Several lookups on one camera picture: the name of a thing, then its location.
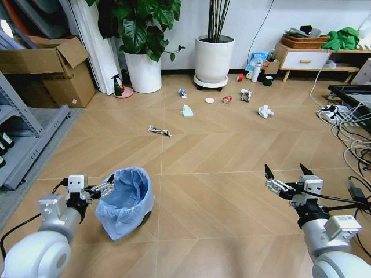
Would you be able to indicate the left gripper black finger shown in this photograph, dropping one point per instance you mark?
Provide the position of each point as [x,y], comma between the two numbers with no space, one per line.
[104,189]

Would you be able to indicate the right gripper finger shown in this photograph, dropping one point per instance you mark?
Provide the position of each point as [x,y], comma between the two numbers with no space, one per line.
[279,185]
[305,171]

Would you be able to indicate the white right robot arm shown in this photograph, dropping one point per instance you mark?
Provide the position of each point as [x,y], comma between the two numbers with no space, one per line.
[330,249]

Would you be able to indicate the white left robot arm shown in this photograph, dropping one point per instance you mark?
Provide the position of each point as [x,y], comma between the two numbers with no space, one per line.
[43,255]

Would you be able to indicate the trash bin with blue bag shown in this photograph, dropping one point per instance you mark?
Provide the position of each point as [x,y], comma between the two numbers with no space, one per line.
[127,211]

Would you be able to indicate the grey floor mat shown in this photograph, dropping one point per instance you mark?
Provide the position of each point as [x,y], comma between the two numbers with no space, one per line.
[58,124]

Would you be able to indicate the black power adapter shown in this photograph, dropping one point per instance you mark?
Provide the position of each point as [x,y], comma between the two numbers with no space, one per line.
[356,191]

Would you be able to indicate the white power strip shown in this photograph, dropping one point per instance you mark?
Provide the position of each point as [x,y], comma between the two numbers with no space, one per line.
[337,114]

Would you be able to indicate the crumpled white paper ball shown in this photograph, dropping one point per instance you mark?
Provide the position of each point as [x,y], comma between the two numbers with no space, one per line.
[265,111]

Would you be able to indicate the flat silver snack wrapper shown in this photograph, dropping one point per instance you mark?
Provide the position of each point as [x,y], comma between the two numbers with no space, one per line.
[159,131]

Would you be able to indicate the grey metal shelf rack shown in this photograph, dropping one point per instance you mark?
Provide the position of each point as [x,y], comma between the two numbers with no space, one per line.
[26,136]

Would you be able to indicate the dark green bottle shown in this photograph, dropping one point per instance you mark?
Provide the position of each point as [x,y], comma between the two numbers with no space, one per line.
[2,148]
[1,162]
[7,139]

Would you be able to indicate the black framed table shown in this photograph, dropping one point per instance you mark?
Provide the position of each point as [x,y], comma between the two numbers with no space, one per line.
[356,98]

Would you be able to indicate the crumpled printed wrapper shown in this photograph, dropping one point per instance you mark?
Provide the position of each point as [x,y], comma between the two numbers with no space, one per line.
[245,96]

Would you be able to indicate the dark green mug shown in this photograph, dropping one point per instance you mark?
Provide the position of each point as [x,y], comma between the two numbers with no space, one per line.
[268,81]

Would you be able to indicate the pink round dish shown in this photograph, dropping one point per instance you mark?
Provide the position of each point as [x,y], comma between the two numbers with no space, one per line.
[128,92]

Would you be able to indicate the crushed red can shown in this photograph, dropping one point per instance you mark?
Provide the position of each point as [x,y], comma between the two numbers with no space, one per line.
[227,99]

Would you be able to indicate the green spray bottle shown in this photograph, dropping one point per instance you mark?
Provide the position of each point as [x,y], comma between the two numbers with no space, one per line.
[118,87]

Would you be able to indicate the small brown cardboard box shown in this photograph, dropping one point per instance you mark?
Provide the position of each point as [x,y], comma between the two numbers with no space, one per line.
[272,67]

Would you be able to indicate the clear plastic bag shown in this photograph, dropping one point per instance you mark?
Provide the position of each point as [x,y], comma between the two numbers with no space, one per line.
[330,64]

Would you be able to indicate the white round lid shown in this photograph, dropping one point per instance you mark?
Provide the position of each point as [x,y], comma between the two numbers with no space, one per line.
[209,100]

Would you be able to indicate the small white mug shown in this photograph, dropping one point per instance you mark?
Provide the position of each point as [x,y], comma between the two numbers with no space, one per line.
[249,75]

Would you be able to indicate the wooden cabinet white drawer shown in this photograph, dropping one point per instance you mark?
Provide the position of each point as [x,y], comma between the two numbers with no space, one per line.
[304,59]

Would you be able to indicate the white thermos bottle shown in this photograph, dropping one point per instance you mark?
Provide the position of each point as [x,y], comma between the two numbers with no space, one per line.
[255,71]

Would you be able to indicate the white box device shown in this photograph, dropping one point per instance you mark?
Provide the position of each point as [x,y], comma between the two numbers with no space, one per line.
[363,73]

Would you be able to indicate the light blue crumpled mask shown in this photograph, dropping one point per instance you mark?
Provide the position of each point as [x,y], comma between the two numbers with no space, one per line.
[187,111]

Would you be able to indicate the red tape roll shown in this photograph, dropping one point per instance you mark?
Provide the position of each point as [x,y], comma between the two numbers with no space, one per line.
[240,77]

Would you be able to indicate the large open cardboard box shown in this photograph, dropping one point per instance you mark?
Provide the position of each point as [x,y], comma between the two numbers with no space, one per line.
[63,78]

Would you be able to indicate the white wheeled pot stand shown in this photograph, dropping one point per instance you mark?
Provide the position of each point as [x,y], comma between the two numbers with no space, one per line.
[211,84]

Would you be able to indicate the tall white plant pot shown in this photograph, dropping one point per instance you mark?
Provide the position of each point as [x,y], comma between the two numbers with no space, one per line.
[143,73]

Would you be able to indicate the blue plastic package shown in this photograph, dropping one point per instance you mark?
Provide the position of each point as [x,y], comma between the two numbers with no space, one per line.
[258,58]

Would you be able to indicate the brown wicker basket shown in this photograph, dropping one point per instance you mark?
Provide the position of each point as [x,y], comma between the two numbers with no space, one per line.
[304,43]

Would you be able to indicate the green cloth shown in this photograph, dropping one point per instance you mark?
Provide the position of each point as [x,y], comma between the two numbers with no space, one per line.
[342,39]

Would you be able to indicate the white leaning panels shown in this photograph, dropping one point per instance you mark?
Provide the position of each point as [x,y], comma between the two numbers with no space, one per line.
[92,52]

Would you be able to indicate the grey cloth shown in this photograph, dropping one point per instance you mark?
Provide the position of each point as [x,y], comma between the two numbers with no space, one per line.
[292,32]

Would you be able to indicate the small black object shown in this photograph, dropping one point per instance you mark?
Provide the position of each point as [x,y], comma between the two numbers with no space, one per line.
[305,29]

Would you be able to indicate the wide white plant pot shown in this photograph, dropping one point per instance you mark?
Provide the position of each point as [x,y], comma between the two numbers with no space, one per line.
[214,59]

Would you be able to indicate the broad-leaf green plant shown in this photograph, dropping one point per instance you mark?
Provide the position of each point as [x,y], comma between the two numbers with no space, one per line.
[139,26]

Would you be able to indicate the thin-stemmed tall plant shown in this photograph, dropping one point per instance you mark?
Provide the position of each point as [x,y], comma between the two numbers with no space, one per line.
[218,17]

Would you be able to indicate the grey stacked chairs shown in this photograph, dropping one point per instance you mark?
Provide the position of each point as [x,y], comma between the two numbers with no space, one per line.
[34,17]

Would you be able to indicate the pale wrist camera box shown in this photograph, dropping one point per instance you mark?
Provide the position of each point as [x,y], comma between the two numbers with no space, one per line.
[313,185]
[77,184]

